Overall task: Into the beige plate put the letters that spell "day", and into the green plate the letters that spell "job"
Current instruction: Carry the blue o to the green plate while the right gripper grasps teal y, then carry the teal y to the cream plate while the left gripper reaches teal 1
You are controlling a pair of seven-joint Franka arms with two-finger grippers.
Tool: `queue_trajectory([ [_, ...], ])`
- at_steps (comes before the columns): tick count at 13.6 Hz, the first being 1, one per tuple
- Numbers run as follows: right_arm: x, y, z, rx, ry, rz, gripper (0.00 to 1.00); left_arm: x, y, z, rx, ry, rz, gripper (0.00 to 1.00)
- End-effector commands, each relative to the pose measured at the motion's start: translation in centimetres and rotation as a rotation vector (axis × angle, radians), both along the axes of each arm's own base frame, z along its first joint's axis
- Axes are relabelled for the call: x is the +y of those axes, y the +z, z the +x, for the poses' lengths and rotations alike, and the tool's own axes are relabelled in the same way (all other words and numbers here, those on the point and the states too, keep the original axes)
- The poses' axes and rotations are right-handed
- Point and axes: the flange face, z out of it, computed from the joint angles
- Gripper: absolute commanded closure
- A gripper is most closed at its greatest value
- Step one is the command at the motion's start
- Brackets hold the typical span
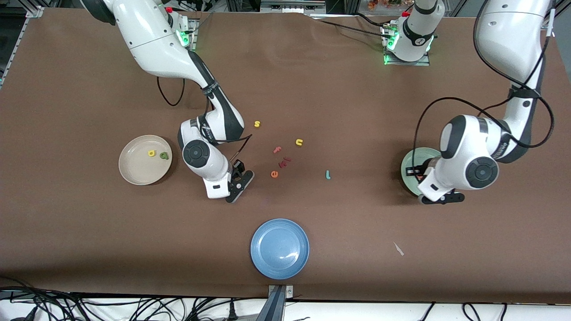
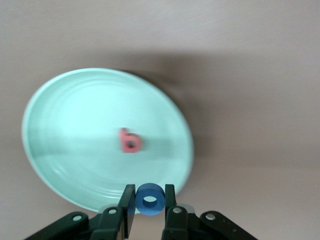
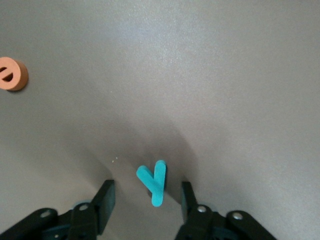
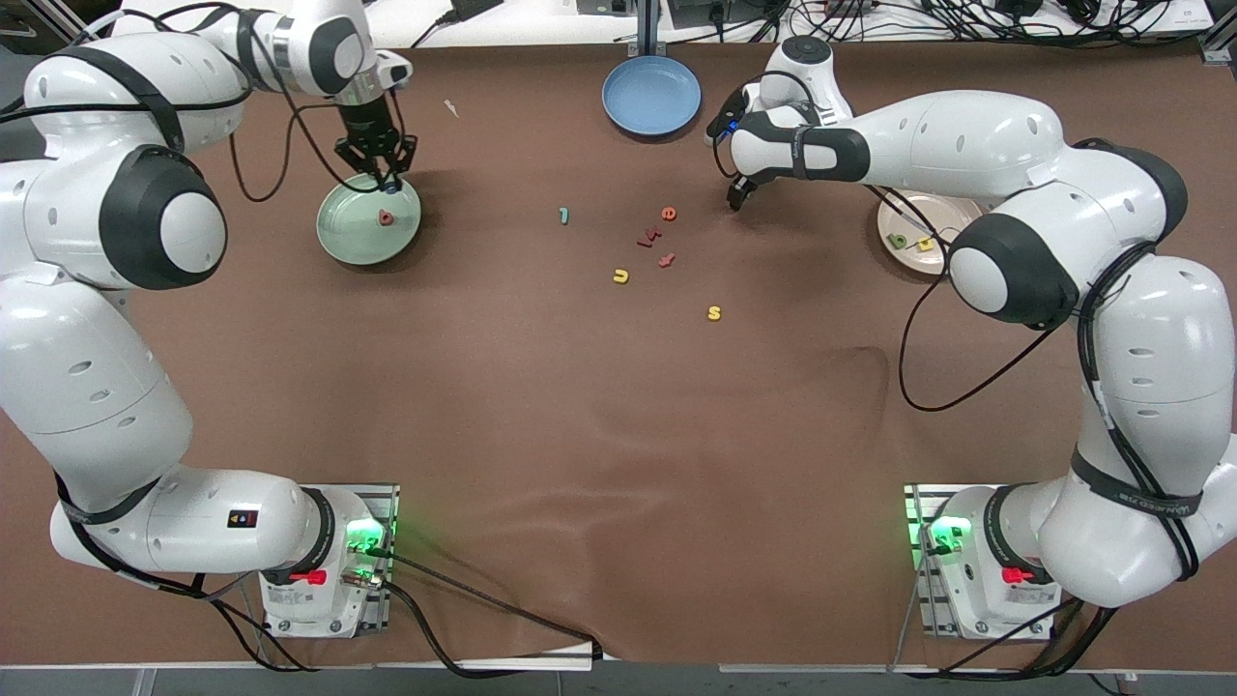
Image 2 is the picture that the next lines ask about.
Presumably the blue letter o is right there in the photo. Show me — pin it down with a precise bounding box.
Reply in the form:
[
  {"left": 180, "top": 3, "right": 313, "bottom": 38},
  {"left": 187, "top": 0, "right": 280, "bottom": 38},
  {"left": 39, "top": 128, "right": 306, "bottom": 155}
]
[{"left": 134, "top": 183, "right": 166, "bottom": 216}]

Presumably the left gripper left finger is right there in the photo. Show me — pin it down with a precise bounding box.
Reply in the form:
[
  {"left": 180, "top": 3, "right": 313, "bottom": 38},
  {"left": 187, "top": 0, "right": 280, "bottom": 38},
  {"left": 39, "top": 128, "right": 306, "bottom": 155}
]
[{"left": 89, "top": 184, "right": 137, "bottom": 240}]

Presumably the pink letter b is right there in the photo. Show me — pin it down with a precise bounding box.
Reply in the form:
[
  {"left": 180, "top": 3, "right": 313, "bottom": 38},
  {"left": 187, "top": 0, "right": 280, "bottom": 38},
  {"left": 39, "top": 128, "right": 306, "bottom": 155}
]
[{"left": 119, "top": 127, "right": 145, "bottom": 154}]

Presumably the green plate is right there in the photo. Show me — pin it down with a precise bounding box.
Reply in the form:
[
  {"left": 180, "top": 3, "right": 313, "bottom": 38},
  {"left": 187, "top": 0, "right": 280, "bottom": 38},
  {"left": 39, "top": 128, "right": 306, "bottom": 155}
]
[{"left": 21, "top": 67, "right": 195, "bottom": 215}]

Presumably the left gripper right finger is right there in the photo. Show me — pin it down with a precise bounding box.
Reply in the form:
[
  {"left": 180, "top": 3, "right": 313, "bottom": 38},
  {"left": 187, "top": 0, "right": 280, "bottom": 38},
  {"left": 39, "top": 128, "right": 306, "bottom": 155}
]
[{"left": 161, "top": 184, "right": 209, "bottom": 240}]

